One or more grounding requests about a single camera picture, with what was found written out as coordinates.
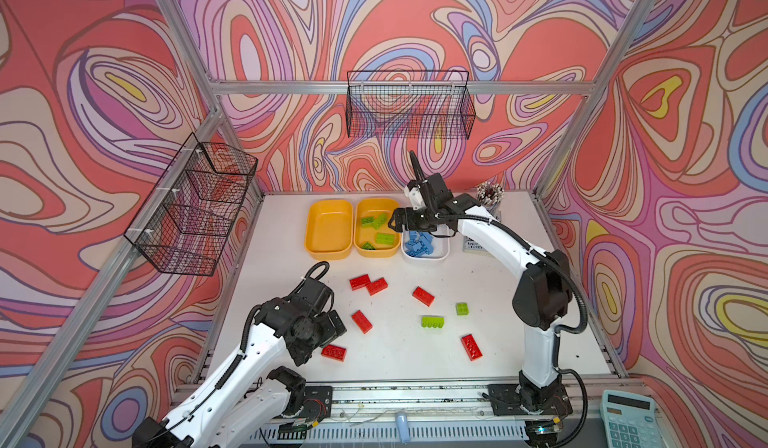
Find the white plastic bin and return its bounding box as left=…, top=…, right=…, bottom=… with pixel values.
left=401, top=225, right=451, bottom=263

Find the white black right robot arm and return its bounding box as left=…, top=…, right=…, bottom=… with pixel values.
left=388, top=173, right=589, bottom=413

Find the left yellow plastic bin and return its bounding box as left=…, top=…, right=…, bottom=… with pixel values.
left=305, top=199, right=354, bottom=261

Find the right yellow plastic bin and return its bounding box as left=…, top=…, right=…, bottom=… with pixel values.
left=354, top=197, right=401, bottom=258

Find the blue lego brick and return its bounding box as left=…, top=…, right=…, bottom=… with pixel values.
left=404, top=241, right=427, bottom=258
left=419, top=232, right=434, bottom=254

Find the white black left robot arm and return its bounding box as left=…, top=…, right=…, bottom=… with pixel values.
left=131, top=275, right=346, bottom=447

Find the red lego brick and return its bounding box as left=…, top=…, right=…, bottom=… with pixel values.
left=366, top=278, right=388, bottom=296
left=351, top=310, right=373, bottom=334
left=461, top=334, right=483, bottom=361
left=349, top=274, right=371, bottom=291
left=321, top=344, right=347, bottom=362
left=412, top=286, right=435, bottom=307

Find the black wire basket left wall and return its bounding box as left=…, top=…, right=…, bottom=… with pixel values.
left=123, top=134, right=258, bottom=276

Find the Andy Griffiths paperback book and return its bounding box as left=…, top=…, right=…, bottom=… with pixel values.
left=462, top=236, right=489, bottom=255

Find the black wire basket wall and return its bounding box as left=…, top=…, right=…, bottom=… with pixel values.
left=345, top=68, right=476, bottom=139
left=123, top=134, right=258, bottom=276

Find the clear cup of pencils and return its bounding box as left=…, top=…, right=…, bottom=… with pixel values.
left=476, top=181, right=505, bottom=217

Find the black wire basket back wall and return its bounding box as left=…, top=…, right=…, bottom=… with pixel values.
left=345, top=68, right=476, bottom=139

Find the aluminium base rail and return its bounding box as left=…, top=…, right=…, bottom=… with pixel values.
left=161, top=378, right=631, bottom=448

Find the yellow plastic bin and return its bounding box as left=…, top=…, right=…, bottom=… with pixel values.
left=354, top=197, right=401, bottom=258
left=305, top=199, right=354, bottom=261

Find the white desk calculator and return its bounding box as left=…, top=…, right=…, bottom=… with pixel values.
left=600, top=390, right=664, bottom=448

